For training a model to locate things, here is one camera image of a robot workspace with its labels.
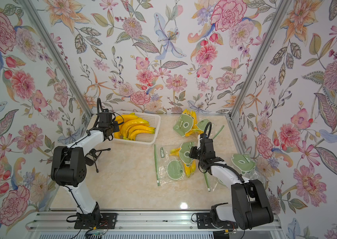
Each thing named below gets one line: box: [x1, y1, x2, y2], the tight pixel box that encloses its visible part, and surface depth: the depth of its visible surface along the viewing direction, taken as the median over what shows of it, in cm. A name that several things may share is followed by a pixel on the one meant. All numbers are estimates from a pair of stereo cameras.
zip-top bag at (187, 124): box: [172, 109, 225, 140], surface depth 106 cm
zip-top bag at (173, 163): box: [154, 141, 197, 187], surface depth 91 cm
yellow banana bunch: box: [114, 112, 156, 141], surface depth 106 cm
